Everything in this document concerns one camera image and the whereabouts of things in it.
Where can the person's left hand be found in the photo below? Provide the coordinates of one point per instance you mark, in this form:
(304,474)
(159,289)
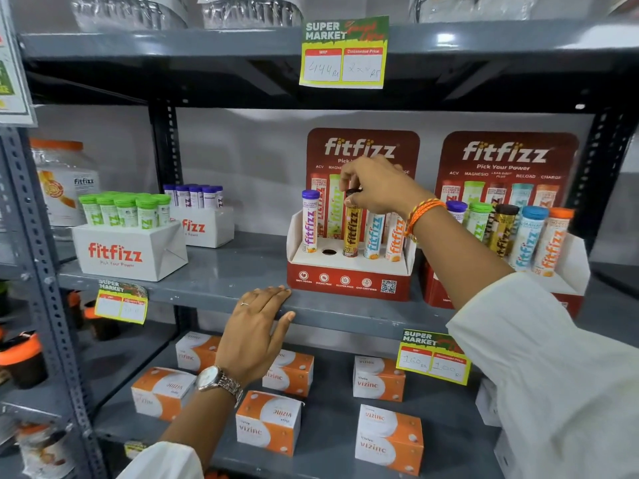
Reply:
(247,341)

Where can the person's right hand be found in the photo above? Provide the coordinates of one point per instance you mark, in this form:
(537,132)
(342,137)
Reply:
(387,189)

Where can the person's right thumb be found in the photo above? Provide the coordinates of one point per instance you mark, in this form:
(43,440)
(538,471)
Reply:
(358,197)

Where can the person's left middle finger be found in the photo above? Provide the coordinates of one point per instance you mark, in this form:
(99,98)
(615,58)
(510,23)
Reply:
(264,300)

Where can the person's left little finger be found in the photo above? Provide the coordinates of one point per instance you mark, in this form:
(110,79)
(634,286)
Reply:
(233,310)

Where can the person's left thumb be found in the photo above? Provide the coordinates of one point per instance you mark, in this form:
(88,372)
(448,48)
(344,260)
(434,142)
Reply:
(285,325)

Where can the yellow tube with black cap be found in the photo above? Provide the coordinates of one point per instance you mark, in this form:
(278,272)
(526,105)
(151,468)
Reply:
(352,229)

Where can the person's right forearm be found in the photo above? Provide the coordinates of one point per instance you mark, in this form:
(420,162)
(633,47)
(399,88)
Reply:
(459,259)

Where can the person's left forearm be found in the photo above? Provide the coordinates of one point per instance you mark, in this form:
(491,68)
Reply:
(197,424)

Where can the grey metal shelf rack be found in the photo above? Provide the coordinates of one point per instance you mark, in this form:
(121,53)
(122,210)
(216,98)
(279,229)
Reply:
(239,274)

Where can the white blue tablet tube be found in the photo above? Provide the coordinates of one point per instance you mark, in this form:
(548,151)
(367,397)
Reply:
(373,236)

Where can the white tube with purple cap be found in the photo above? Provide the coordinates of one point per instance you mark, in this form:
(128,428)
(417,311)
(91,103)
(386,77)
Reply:
(309,221)
(456,210)

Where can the white orange tablet tube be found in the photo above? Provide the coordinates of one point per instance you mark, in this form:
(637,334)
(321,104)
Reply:
(394,241)

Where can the silver wrist watch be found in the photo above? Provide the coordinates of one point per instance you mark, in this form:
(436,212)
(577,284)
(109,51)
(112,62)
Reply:
(218,380)

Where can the red cardboard display stand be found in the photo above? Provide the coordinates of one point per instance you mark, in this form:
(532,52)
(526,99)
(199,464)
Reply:
(504,154)
(349,281)

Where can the small white cardboard tube box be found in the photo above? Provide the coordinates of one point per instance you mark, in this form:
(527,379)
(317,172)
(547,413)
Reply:
(204,226)

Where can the group of orange white boxes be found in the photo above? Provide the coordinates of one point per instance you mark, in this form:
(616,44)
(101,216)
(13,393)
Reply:
(269,424)

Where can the green yellow price tag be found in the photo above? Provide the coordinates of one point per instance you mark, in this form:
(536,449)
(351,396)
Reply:
(344,54)
(121,303)
(433,358)

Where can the group of purple-capped tubes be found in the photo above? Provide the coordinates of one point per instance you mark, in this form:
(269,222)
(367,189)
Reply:
(194,196)

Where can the large white cardboard tube box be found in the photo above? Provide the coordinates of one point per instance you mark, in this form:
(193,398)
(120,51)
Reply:
(125,254)

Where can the white tube with green cap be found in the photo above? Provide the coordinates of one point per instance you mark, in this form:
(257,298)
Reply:
(478,221)

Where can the black shaker with orange lid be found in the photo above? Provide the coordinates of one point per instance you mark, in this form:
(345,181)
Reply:
(75,309)
(102,321)
(25,361)

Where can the yellow tube with brown cap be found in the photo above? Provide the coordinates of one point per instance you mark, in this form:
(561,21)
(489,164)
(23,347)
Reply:
(501,231)

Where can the group of green-capped tubes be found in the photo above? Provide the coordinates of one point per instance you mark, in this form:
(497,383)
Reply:
(125,209)

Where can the person's white left sleeve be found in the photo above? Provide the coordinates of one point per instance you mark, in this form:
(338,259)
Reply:
(162,463)

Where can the person's white sleeve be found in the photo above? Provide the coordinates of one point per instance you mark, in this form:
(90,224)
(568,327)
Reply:
(162,463)
(554,374)

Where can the small yellow shelf label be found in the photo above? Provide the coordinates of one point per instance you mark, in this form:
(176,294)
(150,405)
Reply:
(135,448)

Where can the white tube with blue cap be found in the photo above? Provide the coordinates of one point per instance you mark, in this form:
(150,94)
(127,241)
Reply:
(526,239)

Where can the white tube with orange cap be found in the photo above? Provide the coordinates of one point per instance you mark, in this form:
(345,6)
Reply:
(551,244)

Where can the grey slotted side rack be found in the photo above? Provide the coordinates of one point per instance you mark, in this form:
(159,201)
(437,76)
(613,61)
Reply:
(35,254)

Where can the large jar with orange lid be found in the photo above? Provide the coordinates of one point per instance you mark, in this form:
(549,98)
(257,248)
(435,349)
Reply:
(62,184)

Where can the stack of foil containers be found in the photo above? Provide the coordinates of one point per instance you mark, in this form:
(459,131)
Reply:
(469,7)
(127,12)
(249,12)

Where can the plain white carton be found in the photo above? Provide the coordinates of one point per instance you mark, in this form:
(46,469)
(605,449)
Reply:
(487,401)
(504,458)

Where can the clear jar with orange label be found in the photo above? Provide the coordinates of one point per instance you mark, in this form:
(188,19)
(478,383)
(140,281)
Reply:
(45,451)

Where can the person's white right sleeve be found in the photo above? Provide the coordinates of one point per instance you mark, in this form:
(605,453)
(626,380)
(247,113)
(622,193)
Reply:
(554,374)

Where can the paper poster with white border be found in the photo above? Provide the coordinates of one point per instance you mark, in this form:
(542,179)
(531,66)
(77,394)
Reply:
(12,59)

